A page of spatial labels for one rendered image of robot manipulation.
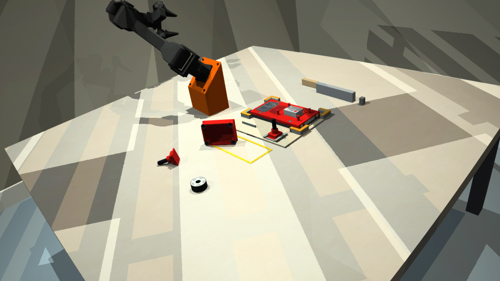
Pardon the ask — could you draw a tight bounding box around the black toy tyre with white hub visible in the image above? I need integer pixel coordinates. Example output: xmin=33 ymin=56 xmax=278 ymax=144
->
xmin=190 ymin=177 xmax=207 ymax=192

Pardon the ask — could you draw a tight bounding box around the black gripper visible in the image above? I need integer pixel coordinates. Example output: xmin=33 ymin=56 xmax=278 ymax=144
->
xmin=144 ymin=0 xmax=178 ymax=39

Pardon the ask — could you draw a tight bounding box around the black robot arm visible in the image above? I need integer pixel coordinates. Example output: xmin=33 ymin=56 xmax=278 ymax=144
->
xmin=106 ymin=0 xmax=213 ymax=82

